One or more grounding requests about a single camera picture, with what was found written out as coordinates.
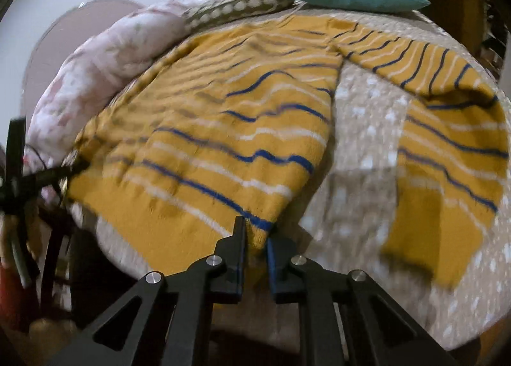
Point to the yellow striped fleece garment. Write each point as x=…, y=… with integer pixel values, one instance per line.
x=234, y=122

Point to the pink floral duvet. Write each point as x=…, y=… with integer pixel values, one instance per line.
x=95, y=72

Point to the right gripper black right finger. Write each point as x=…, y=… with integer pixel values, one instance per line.
x=346, y=318

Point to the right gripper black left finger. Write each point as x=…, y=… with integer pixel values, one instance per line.
x=165, y=320

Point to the olive dotted bolster pillow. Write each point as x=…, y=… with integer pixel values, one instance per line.
x=215, y=14

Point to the pink rounded headboard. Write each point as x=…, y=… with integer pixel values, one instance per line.
x=60, y=40

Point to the beige polka dot quilt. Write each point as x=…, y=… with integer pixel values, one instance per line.
x=344, y=214

